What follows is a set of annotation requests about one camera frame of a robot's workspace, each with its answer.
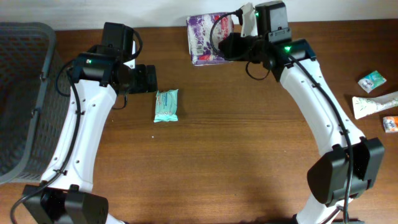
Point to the red purple floral package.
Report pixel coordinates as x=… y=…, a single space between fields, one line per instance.
x=198 y=33

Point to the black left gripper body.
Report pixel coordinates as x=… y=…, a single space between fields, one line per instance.
x=138 y=79

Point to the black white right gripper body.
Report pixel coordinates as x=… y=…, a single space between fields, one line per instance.
x=243 y=50

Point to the dark grey plastic basket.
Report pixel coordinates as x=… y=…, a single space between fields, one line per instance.
x=32 y=112

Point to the orange tissue pack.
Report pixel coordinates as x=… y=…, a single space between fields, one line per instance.
x=390 y=124

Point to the green tissue pack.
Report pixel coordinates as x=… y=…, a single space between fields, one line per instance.
x=371 y=81

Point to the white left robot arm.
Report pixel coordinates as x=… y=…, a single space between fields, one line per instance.
x=97 y=77

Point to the white tube with brown cap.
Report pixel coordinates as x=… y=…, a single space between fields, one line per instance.
x=365 y=106

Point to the teal wet wipes pack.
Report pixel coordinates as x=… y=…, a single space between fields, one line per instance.
x=166 y=106

